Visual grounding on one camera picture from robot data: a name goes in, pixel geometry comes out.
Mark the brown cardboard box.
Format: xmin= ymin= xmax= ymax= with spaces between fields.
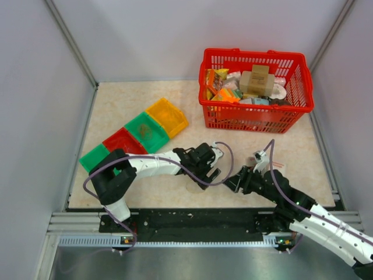
xmin=240 ymin=65 xmax=275 ymax=96

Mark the white tape roll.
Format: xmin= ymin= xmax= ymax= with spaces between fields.
xmin=269 ymin=83 xmax=287 ymax=100

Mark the red plastic bin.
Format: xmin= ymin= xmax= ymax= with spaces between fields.
xmin=103 ymin=127 xmax=147 ymax=155

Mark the yellow plastic bin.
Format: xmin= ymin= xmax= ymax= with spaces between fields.
xmin=145 ymin=98 xmax=189 ymax=139

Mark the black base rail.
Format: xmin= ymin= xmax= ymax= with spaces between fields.
xmin=98 ymin=207 xmax=295 ymax=242

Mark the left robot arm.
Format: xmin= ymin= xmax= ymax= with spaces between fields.
xmin=88 ymin=143 xmax=224 ymax=232

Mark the grey pink small packet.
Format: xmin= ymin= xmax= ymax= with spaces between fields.
xmin=247 ymin=157 xmax=256 ymax=167

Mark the red plastic shopping basket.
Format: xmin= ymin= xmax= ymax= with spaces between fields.
xmin=199 ymin=48 xmax=314 ymax=134

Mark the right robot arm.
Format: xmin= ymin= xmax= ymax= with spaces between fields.
xmin=224 ymin=166 xmax=372 ymax=279

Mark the white red label card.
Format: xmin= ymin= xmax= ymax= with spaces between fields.
xmin=272 ymin=161 xmax=286 ymax=177

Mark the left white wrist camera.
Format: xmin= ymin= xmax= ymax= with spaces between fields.
xmin=211 ymin=142 xmax=224 ymax=165

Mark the orange snack box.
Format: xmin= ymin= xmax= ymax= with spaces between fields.
xmin=211 ymin=88 xmax=241 ymax=103

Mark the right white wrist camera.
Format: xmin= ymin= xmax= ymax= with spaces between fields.
xmin=253 ymin=150 xmax=270 ymax=173

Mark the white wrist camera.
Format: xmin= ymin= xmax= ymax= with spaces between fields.
xmin=253 ymin=150 xmax=270 ymax=173
xmin=211 ymin=142 xmax=224 ymax=165

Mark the grey slotted cable duct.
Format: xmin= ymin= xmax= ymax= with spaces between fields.
xmin=58 ymin=233 xmax=292 ymax=248

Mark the green plastic bin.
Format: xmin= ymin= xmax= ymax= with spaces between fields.
xmin=124 ymin=112 xmax=170 ymax=153
xmin=79 ymin=143 xmax=110 ymax=173

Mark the lower green plastic bin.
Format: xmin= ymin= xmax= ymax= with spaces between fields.
xmin=79 ymin=143 xmax=110 ymax=173

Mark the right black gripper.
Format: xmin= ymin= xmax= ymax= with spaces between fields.
xmin=221 ymin=165 xmax=280 ymax=204

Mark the upper green plastic bin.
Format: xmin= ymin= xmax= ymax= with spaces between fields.
xmin=124 ymin=112 xmax=170 ymax=153

